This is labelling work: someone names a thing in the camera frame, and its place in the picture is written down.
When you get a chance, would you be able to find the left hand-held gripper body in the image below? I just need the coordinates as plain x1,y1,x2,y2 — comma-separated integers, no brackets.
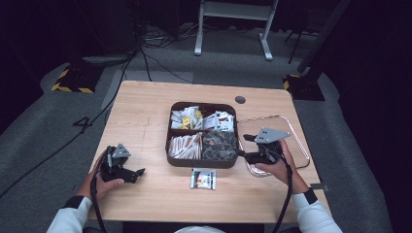
100,143,132,183

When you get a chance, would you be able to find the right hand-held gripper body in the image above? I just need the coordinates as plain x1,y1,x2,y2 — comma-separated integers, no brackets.
254,126,292,165

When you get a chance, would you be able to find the clear plastic box lid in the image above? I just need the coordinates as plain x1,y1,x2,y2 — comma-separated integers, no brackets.
236,115,312,179

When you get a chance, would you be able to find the dark four-compartment box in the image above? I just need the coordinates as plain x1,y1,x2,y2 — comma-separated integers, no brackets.
164,101,241,170

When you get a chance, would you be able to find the white red snack packet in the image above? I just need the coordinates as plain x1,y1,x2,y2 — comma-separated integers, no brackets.
189,167,218,191

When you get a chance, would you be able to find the person's left hand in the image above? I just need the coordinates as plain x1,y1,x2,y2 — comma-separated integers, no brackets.
77,154,126,200

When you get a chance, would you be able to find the person's right hand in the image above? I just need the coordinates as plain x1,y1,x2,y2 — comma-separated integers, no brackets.
255,139,309,195

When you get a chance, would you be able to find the pile of dark packets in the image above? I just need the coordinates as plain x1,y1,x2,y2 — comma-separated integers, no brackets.
202,130,239,161

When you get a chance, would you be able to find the pile of white red packets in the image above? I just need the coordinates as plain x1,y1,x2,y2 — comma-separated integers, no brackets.
202,111,235,133

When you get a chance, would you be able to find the pile of brown white sachets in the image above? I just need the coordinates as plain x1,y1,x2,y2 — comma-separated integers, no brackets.
168,132,203,160

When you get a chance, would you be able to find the pile of white yellow packets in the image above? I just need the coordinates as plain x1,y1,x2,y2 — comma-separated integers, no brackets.
170,106,203,130

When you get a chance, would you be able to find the black yellow striped stand base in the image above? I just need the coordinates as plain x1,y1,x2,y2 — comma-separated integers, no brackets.
282,73,326,102
51,66,103,94

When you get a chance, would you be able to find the person's white torso clothing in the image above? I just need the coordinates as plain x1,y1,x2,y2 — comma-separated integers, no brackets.
174,225,226,233

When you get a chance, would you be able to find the black slanted stand pole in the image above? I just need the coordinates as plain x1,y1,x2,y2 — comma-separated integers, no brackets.
295,0,353,74

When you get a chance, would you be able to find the white metal stand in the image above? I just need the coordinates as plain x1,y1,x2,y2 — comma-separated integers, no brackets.
193,0,280,62

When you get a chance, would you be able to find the left hand-held gripper black cable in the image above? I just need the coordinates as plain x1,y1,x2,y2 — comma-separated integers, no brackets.
89,151,109,233

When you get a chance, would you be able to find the hand-held gripper black cable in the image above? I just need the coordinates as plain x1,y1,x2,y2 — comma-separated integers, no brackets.
271,147,294,233
89,151,109,233

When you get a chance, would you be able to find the right hand-held gripper black cable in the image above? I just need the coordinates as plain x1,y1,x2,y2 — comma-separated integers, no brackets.
271,147,294,233

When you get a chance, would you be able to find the long black floor cable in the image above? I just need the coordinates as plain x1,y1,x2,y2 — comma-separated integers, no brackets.
0,48,144,199

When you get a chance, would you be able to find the thin black floor cable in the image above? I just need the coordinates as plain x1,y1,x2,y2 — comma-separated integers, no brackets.
140,48,194,84

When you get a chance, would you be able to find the bundle of floor cables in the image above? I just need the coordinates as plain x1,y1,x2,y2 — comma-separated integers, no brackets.
141,23,202,50

